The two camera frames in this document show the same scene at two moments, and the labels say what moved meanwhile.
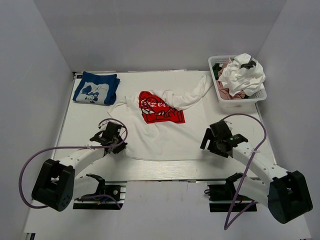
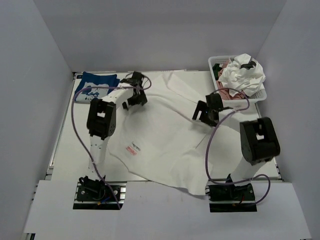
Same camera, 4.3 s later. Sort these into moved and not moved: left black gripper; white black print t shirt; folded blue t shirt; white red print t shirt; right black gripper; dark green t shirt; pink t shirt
Moved: right black gripper; left black gripper; white red print t shirt
Not moved: white black print t shirt; pink t shirt; folded blue t shirt; dark green t shirt
